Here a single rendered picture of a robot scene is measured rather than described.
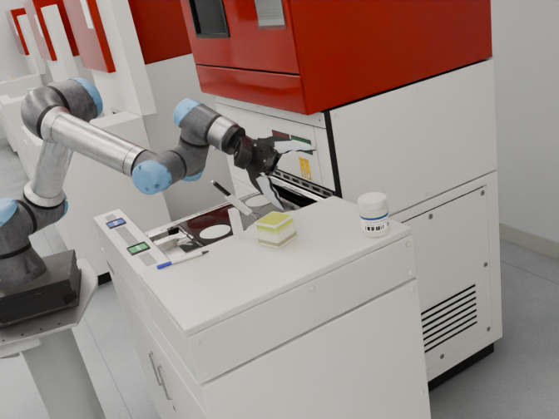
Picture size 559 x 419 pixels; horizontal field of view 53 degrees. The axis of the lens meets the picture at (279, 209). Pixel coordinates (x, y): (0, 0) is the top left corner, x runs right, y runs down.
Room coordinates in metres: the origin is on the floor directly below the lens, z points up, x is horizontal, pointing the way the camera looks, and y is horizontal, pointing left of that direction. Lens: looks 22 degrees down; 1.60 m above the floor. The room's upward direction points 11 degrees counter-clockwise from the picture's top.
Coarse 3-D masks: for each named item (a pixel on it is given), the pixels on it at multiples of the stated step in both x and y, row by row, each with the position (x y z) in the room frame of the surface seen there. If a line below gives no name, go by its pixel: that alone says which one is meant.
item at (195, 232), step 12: (288, 204) 1.73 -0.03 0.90; (204, 216) 1.77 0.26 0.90; (216, 216) 1.74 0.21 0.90; (228, 216) 1.73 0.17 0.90; (240, 216) 1.70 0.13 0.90; (252, 216) 1.69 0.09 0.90; (192, 228) 1.69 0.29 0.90; (204, 228) 1.66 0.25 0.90; (204, 240) 1.57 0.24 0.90; (216, 240) 1.55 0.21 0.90
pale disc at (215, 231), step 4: (208, 228) 1.66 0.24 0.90; (212, 228) 1.65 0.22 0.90; (216, 228) 1.64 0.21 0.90; (220, 228) 1.64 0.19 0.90; (224, 228) 1.63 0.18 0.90; (228, 228) 1.63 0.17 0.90; (200, 232) 1.64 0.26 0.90; (204, 232) 1.63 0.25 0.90; (208, 232) 1.62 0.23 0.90; (212, 232) 1.62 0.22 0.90; (216, 232) 1.61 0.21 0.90; (220, 232) 1.60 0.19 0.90; (224, 232) 1.60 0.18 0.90; (228, 232) 1.59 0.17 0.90; (200, 236) 1.60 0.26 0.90; (204, 236) 1.60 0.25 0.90; (208, 236) 1.59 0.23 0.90; (212, 236) 1.58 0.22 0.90; (216, 236) 1.58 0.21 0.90
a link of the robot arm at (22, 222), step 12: (0, 204) 1.57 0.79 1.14; (12, 204) 1.55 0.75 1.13; (24, 204) 1.60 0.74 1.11; (0, 216) 1.51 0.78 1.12; (12, 216) 1.53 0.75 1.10; (24, 216) 1.56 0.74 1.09; (0, 228) 1.50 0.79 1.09; (12, 228) 1.52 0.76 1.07; (24, 228) 1.55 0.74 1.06; (36, 228) 1.59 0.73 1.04; (0, 240) 1.50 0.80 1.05; (12, 240) 1.51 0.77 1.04; (24, 240) 1.54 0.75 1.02; (0, 252) 1.50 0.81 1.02
